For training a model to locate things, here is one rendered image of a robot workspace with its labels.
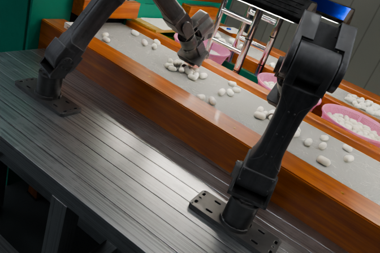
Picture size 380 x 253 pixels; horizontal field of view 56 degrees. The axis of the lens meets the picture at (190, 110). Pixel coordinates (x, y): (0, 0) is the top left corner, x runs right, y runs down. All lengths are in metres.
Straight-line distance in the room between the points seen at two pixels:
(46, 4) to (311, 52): 1.01
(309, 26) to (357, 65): 2.74
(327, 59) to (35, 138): 0.64
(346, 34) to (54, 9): 1.04
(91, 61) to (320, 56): 0.80
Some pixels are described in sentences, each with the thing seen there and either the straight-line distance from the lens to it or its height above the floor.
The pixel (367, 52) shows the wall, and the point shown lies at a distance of 3.34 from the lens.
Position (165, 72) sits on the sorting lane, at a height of 0.74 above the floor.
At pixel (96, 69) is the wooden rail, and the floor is 0.71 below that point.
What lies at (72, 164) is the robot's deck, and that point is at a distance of 0.82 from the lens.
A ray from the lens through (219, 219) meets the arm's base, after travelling 0.78.
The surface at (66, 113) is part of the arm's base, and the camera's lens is 0.98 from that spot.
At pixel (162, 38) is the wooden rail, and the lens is 1.55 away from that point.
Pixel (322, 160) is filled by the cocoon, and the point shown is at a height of 0.75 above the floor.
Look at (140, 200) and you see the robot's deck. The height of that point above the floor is 0.67.
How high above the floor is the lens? 1.17
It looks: 25 degrees down
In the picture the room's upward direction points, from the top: 19 degrees clockwise
